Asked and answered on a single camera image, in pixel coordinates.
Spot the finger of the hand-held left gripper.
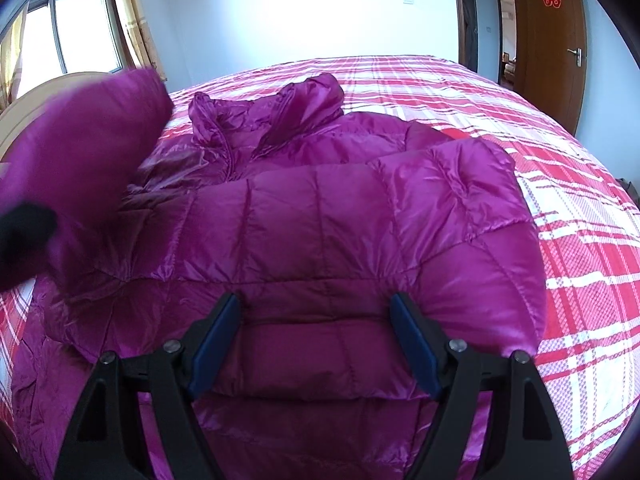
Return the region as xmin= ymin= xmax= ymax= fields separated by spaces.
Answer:
xmin=0 ymin=201 xmax=58 ymax=292

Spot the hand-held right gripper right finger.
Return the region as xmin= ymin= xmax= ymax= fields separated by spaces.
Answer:
xmin=389 ymin=292 xmax=576 ymax=480

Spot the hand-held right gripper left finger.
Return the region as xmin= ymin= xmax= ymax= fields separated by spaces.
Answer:
xmin=54 ymin=292 xmax=243 ymax=480

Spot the purple down jacket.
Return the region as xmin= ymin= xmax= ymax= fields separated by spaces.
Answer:
xmin=0 ymin=67 xmax=548 ymax=480

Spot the beige wooden headboard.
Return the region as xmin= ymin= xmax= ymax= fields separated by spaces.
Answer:
xmin=0 ymin=71 xmax=126 ymax=161

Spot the red plaid bed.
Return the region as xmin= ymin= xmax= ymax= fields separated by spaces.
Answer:
xmin=0 ymin=54 xmax=640 ymax=480

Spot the window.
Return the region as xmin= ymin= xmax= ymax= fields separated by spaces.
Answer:
xmin=0 ymin=0 xmax=126 ymax=101

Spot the yellow curtain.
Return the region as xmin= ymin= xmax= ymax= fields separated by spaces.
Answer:
xmin=107 ymin=0 xmax=168 ymax=81

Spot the brown wooden door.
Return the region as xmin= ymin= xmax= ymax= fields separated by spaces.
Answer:
xmin=510 ymin=0 xmax=588 ymax=136

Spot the dark wooden door frame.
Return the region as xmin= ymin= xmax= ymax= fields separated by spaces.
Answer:
xmin=449 ymin=0 xmax=518 ymax=88

